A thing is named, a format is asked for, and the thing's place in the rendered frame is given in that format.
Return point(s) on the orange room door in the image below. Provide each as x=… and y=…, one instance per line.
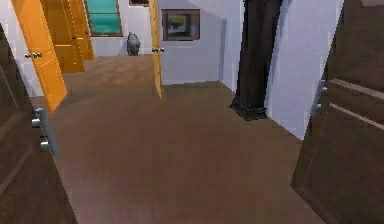
x=41, y=56
x=155, y=50
x=63, y=40
x=81, y=30

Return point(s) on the brown framed wall picture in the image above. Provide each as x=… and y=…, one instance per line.
x=181, y=24

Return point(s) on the dark brown room door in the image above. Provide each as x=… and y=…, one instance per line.
x=350, y=133
x=23, y=160

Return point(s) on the silver door knob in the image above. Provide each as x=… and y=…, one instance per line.
x=157, y=50
x=33, y=55

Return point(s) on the tall black column cabinet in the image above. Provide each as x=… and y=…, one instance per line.
x=256, y=60

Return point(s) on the teal window with brown frame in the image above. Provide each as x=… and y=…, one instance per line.
x=104, y=16

